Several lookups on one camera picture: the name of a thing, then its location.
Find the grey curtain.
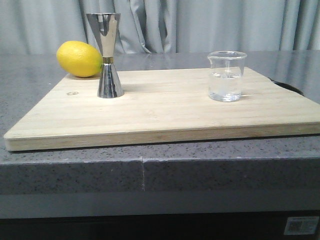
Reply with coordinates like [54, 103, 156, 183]
[0, 0, 320, 55]

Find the white QR code label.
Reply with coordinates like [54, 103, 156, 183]
[283, 216, 320, 236]

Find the yellow lemon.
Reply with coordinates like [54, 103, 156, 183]
[56, 40, 103, 78]

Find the wooden cutting board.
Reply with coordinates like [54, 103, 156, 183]
[3, 68, 320, 151]

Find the clear glass beaker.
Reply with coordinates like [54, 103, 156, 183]
[207, 50, 247, 102]

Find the silver double jigger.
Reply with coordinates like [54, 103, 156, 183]
[86, 13, 124, 99]

